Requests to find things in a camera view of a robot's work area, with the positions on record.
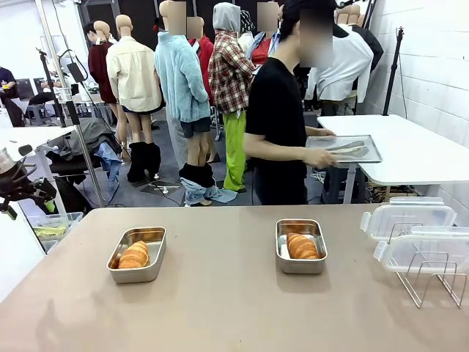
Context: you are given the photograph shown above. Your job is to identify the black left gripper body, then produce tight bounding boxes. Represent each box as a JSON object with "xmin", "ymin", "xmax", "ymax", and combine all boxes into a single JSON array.
[{"xmin": 0, "ymin": 166, "xmax": 38, "ymax": 207}]

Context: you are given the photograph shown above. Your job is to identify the golden croissant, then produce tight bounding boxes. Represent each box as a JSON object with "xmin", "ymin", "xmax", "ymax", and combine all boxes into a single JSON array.
[
  {"xmin": 286, "ymin": 232, "xmax": 319, "ymax": 260},
  {"xmin": 117, "ymin": 240, "xmax": 150, "ymax": 270}
]

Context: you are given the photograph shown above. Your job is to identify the rectangular steel container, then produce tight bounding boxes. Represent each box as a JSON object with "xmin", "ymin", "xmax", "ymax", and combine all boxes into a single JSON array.
[
  {"xmin": 106, "ymin": 226, "xmax": 168, "ymax": 285},
  {"xmin": 275, "ymin": 219, "xmax": 329, "ymax": 275}
]

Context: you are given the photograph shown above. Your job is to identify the perforated metal baking tray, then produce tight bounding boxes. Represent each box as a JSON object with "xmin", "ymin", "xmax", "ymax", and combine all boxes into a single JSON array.
[{"xmin": 306, "ymin": 134, "xmax": 383, "ymax": 164}]

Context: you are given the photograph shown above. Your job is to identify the person's right forearm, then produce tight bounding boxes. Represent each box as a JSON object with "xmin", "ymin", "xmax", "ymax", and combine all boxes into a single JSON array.
[{"xmin": 244, "ymin": 132, "xmax": 311, "ymax": 166}]

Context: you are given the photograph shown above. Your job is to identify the person's right hand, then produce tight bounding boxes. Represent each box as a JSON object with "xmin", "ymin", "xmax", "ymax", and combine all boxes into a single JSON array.
[{"xmin": 306, "ymin": 148, "xmax": 339, "ymax": 169}]

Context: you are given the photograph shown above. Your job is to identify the clear plastic storage box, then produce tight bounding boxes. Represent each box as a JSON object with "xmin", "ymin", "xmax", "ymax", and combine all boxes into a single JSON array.
[{"xmin": 27, "ymin": 211, "xmax": 84, "ymax": 254}]

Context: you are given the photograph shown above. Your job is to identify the black clothing pile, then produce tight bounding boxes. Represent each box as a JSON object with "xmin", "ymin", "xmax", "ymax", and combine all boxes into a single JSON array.
[{"xmin": 47, "ymin": 150, "xmax": 95, "ymax": 213}]

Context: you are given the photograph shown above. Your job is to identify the silver light stand pole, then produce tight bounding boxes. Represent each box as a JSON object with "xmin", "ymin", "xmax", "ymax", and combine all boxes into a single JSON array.
[{"xmin": 35, "ymin": 0, "xmax": 108, "ymax": 207}]

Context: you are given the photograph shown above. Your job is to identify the white work table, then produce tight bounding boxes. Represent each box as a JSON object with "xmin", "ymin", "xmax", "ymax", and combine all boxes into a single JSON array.
[{"xmin": 0, "ymin": 125, "xmax": 76, "ymax": 162}]

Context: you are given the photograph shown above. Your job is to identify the light blue cloth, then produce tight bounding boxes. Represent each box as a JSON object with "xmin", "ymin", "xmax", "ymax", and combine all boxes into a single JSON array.
[{"xmin": 93, "ymin": 141, "xmax": 124, "ymax": 191}]

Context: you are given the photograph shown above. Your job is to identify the grey coat pile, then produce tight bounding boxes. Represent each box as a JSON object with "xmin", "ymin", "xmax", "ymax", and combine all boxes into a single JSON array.
[{"xmin": 47, "ymin": 117, "xmax": 124, "ymax": 173}]

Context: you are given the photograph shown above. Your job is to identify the grey plastic stool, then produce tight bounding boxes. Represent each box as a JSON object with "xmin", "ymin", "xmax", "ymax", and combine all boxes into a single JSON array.
[{"xmin": 25, "ymin": 104, "xmax": 48, "ymax": 125}]

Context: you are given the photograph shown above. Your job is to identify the black boots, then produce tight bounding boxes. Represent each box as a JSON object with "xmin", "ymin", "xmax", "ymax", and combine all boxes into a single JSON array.
[{"xmin": 126, "ymin": 141, "xmax": 162, "ymax": 183}]

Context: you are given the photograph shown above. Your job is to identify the person in dark shirt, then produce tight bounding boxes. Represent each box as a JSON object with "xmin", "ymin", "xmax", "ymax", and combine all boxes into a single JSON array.
[{"xmin": 0, "ymin": 65, "xmax": 18, "ymax": 100}]

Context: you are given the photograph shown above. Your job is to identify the black tripod stand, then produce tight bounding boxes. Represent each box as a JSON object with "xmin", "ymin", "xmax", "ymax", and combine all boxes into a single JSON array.
[{"xmin": 36, "ymin": 47, "xmax": 67, "ymax": 128}]

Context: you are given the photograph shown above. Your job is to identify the black lamp head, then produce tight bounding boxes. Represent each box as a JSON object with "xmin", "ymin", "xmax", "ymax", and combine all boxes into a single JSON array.
[{"xmin": 67, "ymin": 62, "xmax": 89, "ymax": 84}]

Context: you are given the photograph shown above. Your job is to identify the mannequin in dark red jacket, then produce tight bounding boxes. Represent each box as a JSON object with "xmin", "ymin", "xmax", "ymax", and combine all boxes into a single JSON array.
[{"xmin": 87, "ymin": 20, "xmax": 118, "ymax": 106}]

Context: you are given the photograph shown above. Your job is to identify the mannequin in cream jacket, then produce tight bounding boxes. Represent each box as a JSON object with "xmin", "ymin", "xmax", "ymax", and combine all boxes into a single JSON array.
[{"xmin": 106, "ymin": 14, "xmax": 165, "ymax": 147}]

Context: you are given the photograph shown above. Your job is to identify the dropped black and denim trousers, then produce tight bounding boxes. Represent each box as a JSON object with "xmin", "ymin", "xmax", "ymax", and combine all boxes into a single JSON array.
[{"xmin": 179, "ymin": 163, "xmax": 237, "ymax": 207}]

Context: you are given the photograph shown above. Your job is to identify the mannequin in light blue fleece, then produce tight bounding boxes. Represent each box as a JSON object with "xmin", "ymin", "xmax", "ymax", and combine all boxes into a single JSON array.
[{"xmin": 153, "ymin": 0, "xmax": 213, "ymax": 173}]

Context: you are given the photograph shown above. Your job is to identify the mannequin in red hoodie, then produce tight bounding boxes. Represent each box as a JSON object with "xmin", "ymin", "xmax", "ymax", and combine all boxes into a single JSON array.
[{"xmin": 187, "ymin": 16, "xmax": 215, "ymax": 107}]

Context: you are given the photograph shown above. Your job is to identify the mannequin in plaid shirt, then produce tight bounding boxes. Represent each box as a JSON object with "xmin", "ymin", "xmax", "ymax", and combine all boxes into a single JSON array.
[{"xmin": 207, "ymin": 1, "xmax": 257, "ymax": 194}]

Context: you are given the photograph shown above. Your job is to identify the person in black t-shirt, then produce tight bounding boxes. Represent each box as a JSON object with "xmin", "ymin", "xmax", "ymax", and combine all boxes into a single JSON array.
[{"xmin": 243, "ymin": 0, "xmax": 338, "ymax": 206}]

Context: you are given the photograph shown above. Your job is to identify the mannequin in blue shirt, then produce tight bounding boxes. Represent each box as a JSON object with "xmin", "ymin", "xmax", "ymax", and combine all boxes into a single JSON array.
[{"xmin": 250, "ymin": 1, "xmax": 283, "ymax": 67}]

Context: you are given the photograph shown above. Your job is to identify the mannequin in white shirt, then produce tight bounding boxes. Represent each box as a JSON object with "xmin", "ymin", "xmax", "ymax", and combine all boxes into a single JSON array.
[{"xmin": 306, "ymin": 7, "xmax": 374, "ymax": 103}]

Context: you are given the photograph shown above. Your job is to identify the clear plastic latch lid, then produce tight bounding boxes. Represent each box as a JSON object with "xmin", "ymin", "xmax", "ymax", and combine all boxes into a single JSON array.
[
  {"xmin": 361, "ymin": 197, "xmax": 457, "ymax": 241},
  {"xmin": 372, "ymin": 225, "xmax": 469, "ymax": 274}
]

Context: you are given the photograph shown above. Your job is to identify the white side table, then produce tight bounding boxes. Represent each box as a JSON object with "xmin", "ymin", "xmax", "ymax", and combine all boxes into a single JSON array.
[{"xmin": 317, "ymin": 114, "xmax": 469, "ymax": 186}]

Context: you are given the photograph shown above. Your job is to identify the mannequin in black coat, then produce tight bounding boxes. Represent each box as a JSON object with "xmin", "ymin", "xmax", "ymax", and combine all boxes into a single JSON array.
[{"xmin": 347, "ymin": 3, "xmax": 385, "ymax": 74}]

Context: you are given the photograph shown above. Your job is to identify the grey mannequin base plate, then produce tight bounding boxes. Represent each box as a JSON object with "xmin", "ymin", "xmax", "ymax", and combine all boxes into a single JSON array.
[{"xmin": 141, "ymin": 181, "xmax": 184, "ymax": 197}]

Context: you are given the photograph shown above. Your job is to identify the tall black camera stand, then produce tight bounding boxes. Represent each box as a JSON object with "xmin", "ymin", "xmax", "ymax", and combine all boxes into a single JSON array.
[{"xmin": 383, "ymin": 25, "xmax": 406, "ymax": 117}]

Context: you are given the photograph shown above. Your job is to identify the metal wire lid rack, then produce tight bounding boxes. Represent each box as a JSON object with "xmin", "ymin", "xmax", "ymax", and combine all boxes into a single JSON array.
[{"xmin": 388, "ymin": 221, "xmax": 468, "ymax": 309}]

